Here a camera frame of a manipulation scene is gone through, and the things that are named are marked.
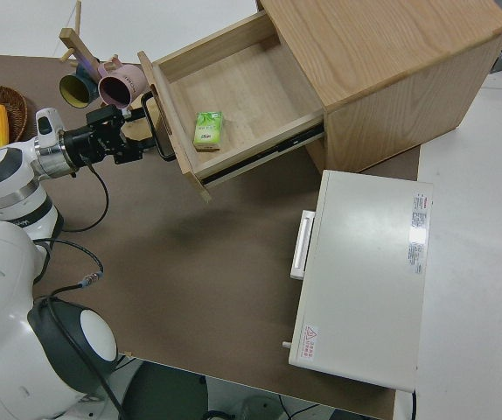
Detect wooden drawer with black handle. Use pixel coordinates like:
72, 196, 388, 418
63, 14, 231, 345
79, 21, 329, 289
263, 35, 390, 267
136, 10, 325, 205

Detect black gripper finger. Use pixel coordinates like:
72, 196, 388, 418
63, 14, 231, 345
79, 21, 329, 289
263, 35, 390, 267
119, 133, 164, 165
122, 107, 153, 125

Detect light wooden cabinet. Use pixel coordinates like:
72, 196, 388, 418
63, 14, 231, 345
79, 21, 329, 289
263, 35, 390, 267
257, 0, 502, 174

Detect white toaster oven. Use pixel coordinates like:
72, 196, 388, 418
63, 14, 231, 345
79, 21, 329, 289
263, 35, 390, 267
282, 169, 435, 393

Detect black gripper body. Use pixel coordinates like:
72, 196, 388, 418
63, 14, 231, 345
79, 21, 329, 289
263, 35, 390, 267
85, 106, 132, 165

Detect green tissue pack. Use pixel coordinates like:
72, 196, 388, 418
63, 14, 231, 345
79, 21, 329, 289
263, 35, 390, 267
192, 110, 226, 153

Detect brown table mat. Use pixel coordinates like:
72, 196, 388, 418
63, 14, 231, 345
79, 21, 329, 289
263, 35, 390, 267
0, 52, 422, 420

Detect dark blue mug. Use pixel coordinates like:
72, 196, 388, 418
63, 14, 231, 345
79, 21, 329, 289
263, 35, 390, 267
58, 60, 99, 109

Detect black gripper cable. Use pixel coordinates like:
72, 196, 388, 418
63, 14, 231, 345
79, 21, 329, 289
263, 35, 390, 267
73, 155, 110, 233

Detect wooden mug tree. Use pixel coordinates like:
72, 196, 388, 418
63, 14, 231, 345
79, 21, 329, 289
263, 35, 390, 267
58, 0, 156, 142

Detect brown wicker basket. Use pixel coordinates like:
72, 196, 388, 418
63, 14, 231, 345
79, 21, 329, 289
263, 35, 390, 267
0, 86, 29, 163

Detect pink mug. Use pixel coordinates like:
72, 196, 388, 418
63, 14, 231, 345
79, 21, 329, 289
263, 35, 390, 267
97, 59, 147, 109

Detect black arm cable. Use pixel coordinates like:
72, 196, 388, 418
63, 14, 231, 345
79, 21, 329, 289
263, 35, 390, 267
27, 238, 125, 420

